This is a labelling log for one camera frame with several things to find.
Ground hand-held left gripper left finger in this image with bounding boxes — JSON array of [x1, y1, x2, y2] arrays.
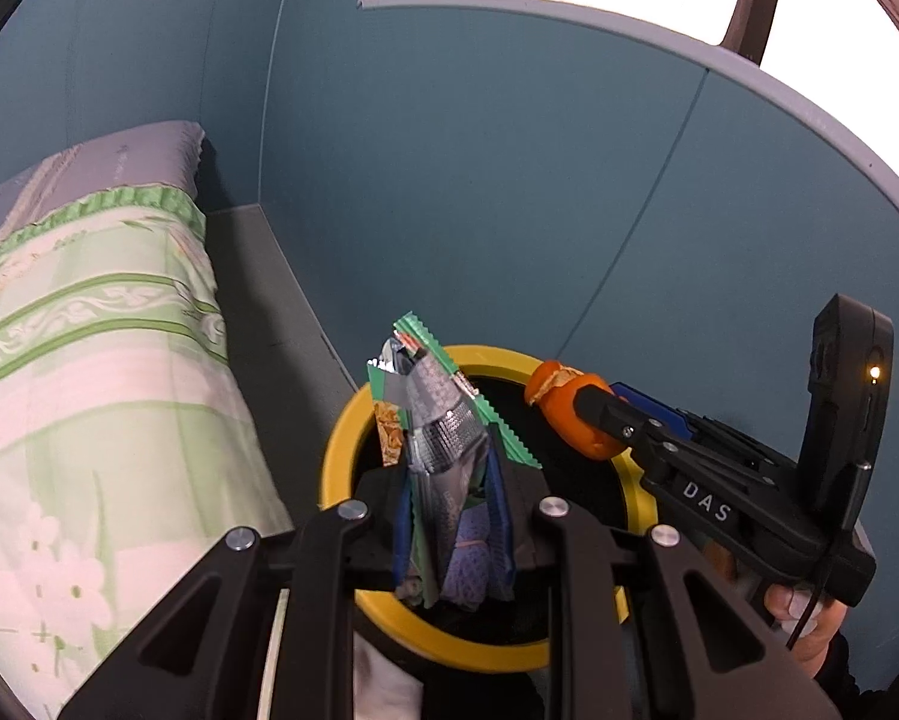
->
[[58, 457, 420, 720]]

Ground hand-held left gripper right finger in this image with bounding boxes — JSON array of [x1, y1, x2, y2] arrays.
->
[[486, 442, 844, 720]]

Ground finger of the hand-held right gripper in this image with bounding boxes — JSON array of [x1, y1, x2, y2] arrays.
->
[[610, 381, 694, 440], [573, 384, 679, 481]]

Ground orange peel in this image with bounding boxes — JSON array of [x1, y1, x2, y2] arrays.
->
[[524, 360, 626, 461]]

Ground yellow-rimmed trash bin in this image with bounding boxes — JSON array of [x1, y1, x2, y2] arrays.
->
[[318, 345, 660, 674]]

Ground green foil snack wrapper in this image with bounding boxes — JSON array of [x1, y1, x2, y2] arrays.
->
[[365, 311, 544, 608]]

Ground person's right forearm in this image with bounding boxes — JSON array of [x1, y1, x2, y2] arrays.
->
[[813, 630, 889, 720]]

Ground person's right hand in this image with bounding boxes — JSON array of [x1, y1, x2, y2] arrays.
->
[[762, 581, 849, 683]]

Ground green floral quilt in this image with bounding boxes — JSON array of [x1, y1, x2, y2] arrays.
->
[[0, 186, 296, 720]]

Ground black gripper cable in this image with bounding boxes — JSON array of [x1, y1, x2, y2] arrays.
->
[[785, 461, 870, 650]]

